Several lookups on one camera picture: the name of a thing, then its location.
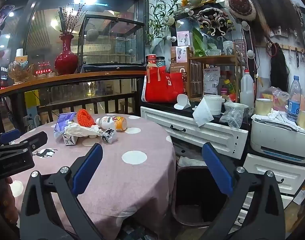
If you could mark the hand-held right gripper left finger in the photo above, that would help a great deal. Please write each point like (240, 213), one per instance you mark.
(87, 170)

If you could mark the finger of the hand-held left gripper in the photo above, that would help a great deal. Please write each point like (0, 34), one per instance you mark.
(37, 138)
(10, 135)

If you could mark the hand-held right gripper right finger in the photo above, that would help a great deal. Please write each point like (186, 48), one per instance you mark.
(217, 170)

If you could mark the purple packet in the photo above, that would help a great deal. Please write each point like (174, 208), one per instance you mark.
(63, 122)

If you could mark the white printed packet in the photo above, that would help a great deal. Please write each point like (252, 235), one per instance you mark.
(70, 140)

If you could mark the dark brown trash bin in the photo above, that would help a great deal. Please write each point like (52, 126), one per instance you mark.
(200, 200)

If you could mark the black white wrapper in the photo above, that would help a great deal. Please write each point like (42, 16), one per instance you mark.
(108, 136)

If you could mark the white tissue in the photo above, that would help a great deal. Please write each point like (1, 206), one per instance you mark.
(80, 130)

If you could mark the orange peel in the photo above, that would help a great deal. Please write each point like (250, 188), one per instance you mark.
(86, 117)

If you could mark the white orange drink bottle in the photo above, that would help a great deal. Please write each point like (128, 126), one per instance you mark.
(112, 122)

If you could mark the person's left hand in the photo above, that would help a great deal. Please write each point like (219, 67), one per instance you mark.
(5, 200)

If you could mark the yellow sign board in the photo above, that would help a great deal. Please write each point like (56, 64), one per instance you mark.
(32, 98)

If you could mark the long white drawer cabinet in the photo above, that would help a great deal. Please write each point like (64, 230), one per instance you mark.
(192, 132)

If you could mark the pink polka dot round table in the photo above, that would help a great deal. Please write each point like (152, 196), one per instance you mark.
(132, 180)

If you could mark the small white drawer unit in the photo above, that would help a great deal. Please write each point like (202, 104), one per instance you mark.
(267, 172)

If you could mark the clear plastic bag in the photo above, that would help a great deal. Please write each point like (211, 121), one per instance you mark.
(232, 117)

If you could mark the white paper towel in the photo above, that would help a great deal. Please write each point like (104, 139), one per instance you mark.
(202, 112)

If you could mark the gold lotus ornament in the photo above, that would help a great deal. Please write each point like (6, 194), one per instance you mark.
(20, 71)

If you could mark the white tub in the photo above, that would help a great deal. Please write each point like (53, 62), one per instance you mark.
(215, 105)

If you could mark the white printer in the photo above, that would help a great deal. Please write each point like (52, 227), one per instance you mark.
(272, 135)

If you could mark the wooden ledge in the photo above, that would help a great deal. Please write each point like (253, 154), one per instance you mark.
(67, 78)

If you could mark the black railing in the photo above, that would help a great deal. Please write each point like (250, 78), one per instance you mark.
(92, 99)

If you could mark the stack of papers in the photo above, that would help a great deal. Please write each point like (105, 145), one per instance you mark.
(280, 121)

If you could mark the red vase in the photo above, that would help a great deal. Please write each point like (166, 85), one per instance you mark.
(66, 62)

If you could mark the white plastic jug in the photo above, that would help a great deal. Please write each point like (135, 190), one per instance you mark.
(247, 92)

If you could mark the yellow green bottle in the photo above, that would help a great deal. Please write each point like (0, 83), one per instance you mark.
(230, 87)

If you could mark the white labelled pouch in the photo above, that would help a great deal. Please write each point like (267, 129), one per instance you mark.
(211, 80)

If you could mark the pink plastic bag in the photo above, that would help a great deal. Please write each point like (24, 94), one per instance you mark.
(280, 97)

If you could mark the red tote bag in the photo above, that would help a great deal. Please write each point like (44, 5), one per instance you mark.
(162, 87)

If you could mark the glass display case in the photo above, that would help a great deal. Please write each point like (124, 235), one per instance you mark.
(112, 68)

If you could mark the clear water bottle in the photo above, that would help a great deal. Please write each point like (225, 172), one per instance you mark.
(293, 100)

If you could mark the wooden shelf rack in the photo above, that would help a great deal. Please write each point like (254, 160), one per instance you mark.
(212, 58)

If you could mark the black hair bundle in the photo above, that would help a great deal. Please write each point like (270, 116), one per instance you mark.
(278, 70)

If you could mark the clear glass bowl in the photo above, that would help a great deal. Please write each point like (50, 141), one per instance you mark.
(213, 52)

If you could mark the pink product box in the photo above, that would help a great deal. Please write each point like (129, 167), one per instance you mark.
(184, 38)
(182, 54)

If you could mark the glass jar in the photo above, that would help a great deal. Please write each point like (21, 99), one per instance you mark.
(160, 62)

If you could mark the clear plastic cup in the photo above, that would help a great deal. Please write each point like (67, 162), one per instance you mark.
(228, 48)

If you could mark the dried flower branches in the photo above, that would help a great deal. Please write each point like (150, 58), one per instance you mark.
(68, 20)

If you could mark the red paper cup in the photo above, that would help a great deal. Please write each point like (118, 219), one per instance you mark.
(151, 60)

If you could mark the ornate headpiece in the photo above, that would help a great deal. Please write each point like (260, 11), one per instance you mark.
(212, 17)

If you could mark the red embroidered hat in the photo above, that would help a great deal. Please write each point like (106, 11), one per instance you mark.
(240, 5)

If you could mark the green bamboo plant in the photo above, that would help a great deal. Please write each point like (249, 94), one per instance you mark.
(157, 12)

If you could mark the brown hair wig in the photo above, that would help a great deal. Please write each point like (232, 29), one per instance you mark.
(267, 5)

